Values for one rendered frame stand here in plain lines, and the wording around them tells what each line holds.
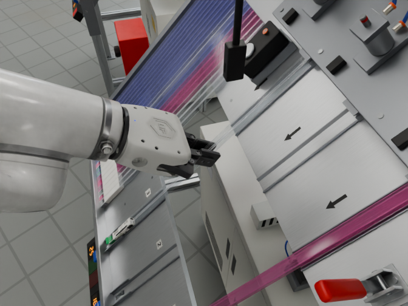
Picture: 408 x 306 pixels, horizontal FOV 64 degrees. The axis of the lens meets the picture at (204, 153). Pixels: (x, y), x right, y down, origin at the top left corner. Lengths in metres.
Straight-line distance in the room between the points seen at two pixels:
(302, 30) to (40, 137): 0.33
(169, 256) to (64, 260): 1.05
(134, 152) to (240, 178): 0.53
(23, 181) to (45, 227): 1.31
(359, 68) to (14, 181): 0.36
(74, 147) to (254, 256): 0.53
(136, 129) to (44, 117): 0.11
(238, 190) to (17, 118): 0.63
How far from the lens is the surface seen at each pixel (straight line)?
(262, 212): 0.81
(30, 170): 0.40
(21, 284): 1.61
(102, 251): 0.71
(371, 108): 0.35
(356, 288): 0.32
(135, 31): 1.21
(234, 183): 0.90
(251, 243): 0.82
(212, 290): 1.42
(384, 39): 0.35
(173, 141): 0.46
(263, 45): 0.49
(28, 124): 0.40
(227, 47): 0.36
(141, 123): 0.46
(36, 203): 0.39
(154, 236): 0.60
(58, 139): 0.40
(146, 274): 0.61
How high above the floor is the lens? 1.36
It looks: 50 degrees down
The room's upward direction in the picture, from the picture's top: straight up
